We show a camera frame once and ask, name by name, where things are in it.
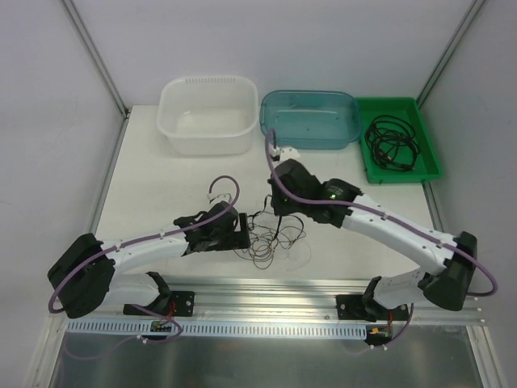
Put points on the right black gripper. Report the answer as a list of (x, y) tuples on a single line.
[(277, 199)]

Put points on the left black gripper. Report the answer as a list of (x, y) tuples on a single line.
[(243, 230)]

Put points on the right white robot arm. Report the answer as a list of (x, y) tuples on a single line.
[(445, 268)]

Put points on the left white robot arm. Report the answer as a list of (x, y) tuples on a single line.
[(94, 273)]

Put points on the teal transparent plastic container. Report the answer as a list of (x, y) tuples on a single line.
[(311, 120)]

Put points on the white plastic tub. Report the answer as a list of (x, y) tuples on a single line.
[(209, 116)]

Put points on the green plastic tray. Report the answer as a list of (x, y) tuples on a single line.
[(395, 145)]

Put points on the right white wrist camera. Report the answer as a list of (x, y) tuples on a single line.
[(281, 154)]

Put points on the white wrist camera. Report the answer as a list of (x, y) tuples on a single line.
[(213, 197), (281, 154)]

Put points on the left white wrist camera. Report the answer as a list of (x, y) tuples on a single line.
[(213, 197)]

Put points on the aluminium mounting rail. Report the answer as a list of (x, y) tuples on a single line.
[(270, 300)]

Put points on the white slotted cable duct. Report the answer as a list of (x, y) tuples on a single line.
[(340, 331)]

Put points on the right aluminium frame post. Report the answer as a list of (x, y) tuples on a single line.
[(461, 31)]

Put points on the aluminium frame post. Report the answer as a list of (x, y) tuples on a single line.
[(461, 31), (94, 54)]

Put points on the left aluminium frame post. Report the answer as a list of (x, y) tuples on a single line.
[(94, 54)]

